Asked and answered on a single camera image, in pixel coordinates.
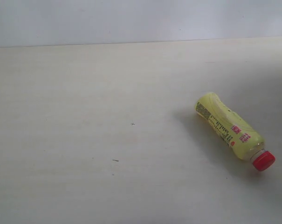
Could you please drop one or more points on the yellow drink bottle red cap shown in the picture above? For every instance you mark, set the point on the yellow drink bottle red cap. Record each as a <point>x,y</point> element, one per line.
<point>247,144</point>

